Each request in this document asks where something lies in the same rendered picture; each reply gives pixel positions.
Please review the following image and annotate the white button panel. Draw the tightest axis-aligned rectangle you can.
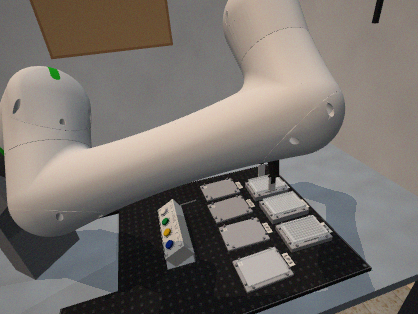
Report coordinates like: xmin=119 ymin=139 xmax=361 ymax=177
xmin=158 ymin=199 xmax=196 ymax=270

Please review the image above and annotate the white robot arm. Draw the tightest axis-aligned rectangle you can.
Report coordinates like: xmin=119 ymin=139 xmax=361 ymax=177
xmin=0 ymin=0 xmax=345 ymax=237

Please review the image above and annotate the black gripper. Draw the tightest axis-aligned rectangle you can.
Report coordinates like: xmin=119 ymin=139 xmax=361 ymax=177
xmin=258 ymin=160 xmax=279 ymax=191

